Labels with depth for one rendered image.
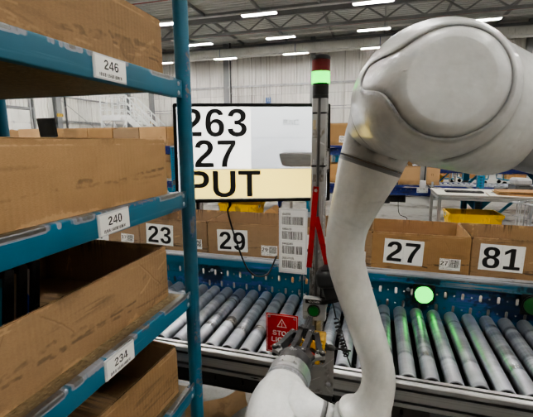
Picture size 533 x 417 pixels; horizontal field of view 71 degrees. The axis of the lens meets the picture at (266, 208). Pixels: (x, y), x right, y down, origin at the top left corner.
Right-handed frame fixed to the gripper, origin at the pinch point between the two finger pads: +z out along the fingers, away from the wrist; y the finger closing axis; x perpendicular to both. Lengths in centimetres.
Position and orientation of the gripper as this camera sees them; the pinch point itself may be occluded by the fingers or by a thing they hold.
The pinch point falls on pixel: (308, 327)
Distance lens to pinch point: 104.1
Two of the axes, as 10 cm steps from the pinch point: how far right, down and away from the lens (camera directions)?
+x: 0.1, 9.8, 1.7
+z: 2.8, -1.7, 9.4
